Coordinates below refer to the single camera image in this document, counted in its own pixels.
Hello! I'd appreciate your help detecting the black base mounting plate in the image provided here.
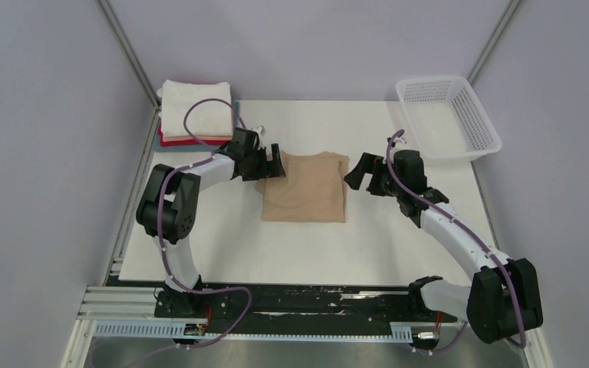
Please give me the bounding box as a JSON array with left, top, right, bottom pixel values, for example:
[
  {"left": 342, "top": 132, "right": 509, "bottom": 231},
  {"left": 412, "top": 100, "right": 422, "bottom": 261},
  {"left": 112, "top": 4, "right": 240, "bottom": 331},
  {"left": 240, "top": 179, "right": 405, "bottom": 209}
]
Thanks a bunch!
[{"left": 111, "top": 280, "right": 456, "bottom": 337}]

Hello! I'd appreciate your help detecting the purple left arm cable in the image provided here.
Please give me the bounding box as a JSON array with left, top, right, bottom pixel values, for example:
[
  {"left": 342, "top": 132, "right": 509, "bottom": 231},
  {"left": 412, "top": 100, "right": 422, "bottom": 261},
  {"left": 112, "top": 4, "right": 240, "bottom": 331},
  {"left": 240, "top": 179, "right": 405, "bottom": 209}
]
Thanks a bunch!
[{"left": 155, "top": 98, "right": 254, "bottom": 351}]

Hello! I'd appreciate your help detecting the aluminium frame rail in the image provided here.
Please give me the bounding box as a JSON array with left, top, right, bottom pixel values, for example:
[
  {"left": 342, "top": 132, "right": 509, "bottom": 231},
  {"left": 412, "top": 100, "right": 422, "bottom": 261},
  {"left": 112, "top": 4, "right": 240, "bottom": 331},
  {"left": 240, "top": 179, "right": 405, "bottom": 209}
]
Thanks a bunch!
[{"left": 60, "top": 287, "right": 207, "bottom": 367}]

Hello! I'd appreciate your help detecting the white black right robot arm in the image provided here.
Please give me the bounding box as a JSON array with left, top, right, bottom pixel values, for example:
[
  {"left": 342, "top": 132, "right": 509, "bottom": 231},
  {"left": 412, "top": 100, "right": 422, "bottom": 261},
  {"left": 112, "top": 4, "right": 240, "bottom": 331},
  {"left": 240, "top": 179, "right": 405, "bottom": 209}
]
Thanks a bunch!
[{"left": 344, "top": 149, "right": 544, "bottom": 344}]

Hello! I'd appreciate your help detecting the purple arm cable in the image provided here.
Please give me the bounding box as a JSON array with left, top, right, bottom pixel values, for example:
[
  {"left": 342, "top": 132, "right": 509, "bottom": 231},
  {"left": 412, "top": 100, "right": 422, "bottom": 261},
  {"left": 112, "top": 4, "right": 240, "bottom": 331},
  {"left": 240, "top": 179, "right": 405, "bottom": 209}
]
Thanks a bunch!
[
  {"left": 155, "top": 98, "right": 254, "bottom": 351},
  {"left": 384, "top": 129, "right": 528, "bottom": 356}
]

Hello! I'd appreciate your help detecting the slotted white cable duct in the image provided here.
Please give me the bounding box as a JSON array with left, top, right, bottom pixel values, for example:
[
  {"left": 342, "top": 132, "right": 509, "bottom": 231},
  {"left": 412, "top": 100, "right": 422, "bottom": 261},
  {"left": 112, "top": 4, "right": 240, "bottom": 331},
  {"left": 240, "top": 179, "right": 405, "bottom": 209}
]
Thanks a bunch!
[{"left": 93, "top": 320, "right": 413, "bottom": 343}]

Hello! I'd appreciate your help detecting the corner metal post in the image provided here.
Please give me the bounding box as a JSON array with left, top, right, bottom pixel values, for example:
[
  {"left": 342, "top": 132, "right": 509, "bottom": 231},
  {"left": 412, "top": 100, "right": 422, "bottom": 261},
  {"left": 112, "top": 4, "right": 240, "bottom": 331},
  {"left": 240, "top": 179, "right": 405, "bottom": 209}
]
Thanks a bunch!
[
  {"left": 466, "top": 0, "right": 525, "bottom": 86},
  {"left": 95, "top": 0, "right": 161, "bottom": 109}
]

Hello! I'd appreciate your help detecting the white plastic laundry basket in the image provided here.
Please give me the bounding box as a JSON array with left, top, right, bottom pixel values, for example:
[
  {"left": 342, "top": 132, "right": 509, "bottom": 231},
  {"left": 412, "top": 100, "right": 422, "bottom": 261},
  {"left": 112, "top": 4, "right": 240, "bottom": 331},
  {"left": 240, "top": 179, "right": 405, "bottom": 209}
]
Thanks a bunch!
[{"left": 395, "top": 75, "right": 502, "bottom": 164}]

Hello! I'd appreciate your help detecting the red folded t shirt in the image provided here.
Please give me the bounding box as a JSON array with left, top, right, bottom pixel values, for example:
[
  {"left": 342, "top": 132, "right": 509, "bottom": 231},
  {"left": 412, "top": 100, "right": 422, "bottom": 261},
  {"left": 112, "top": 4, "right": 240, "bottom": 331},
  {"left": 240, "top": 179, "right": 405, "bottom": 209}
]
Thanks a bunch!
[{"left": 157, "top": 127, "right": 232, "bottom": 147}]

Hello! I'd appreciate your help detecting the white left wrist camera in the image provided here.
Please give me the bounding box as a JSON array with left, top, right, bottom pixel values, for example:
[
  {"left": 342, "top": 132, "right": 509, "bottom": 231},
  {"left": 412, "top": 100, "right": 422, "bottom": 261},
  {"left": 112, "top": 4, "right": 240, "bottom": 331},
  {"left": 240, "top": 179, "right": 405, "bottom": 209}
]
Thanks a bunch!
[{"left": 252, "top": 126, "right": 266, "bottom": 137}]

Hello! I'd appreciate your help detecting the right corner metal post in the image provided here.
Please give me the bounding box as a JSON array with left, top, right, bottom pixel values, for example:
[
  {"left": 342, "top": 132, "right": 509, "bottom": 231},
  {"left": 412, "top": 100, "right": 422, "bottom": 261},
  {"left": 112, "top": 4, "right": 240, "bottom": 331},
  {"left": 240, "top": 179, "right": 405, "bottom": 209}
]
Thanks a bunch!
[{"left": 466, "top": 0, "right": 525, "bottom": 86}]

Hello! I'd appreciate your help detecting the left corner metal post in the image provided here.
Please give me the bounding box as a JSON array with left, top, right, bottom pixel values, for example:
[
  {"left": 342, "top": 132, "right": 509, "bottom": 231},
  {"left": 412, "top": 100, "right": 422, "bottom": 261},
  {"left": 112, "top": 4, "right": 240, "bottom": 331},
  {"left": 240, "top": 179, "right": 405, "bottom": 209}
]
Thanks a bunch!
[{"left": 95, "top": 0, "right": 161, "bottom": 109}]

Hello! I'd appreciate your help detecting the beige t shirt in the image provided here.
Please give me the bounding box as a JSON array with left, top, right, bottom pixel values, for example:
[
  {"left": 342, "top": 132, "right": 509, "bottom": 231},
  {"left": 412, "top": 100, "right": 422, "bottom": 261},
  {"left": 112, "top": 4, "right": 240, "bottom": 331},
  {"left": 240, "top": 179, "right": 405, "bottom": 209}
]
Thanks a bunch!
[{"left": 255, "top": 151, "right": 349, "bottom": 223}]

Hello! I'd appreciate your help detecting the peach folded t shirt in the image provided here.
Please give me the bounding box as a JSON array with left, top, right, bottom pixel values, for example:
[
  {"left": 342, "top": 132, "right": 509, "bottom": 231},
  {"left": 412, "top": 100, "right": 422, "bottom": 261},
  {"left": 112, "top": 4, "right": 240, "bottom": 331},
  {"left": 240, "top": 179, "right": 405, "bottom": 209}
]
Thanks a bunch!
[{"left": 160, "top": 136, "right": 232, "bottom": 145}]

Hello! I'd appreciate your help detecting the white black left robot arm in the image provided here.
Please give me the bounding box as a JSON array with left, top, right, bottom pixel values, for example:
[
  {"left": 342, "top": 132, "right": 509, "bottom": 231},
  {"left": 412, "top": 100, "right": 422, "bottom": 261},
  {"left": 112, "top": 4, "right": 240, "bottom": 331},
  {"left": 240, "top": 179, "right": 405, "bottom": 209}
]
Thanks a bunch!
[{"left": 136, "top": 128, "right": 286, "bottom": 317}]

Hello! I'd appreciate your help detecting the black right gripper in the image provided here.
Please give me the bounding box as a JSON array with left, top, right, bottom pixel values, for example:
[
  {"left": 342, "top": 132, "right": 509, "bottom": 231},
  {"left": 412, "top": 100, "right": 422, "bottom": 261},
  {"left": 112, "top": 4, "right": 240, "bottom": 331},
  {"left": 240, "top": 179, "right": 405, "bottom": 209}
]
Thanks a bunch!
[{"left": 344, "top": 153, "right": 404, "bottom": 199}]

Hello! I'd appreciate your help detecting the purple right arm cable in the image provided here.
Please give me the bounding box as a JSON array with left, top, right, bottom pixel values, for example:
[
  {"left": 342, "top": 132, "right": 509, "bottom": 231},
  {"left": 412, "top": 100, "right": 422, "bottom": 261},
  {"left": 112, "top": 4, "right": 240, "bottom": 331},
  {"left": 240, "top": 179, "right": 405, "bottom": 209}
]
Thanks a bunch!
[{"left": 384, "top": 129, "right": 528, "bottom": 356}]

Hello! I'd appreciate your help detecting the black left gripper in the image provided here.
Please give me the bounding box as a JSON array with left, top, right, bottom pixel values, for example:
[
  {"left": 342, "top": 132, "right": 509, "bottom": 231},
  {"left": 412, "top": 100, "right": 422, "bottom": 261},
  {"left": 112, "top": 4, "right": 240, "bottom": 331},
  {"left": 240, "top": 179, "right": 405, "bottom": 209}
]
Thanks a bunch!
[{"left": 244, "top": 145, "right": 287, "bottom": 182}]

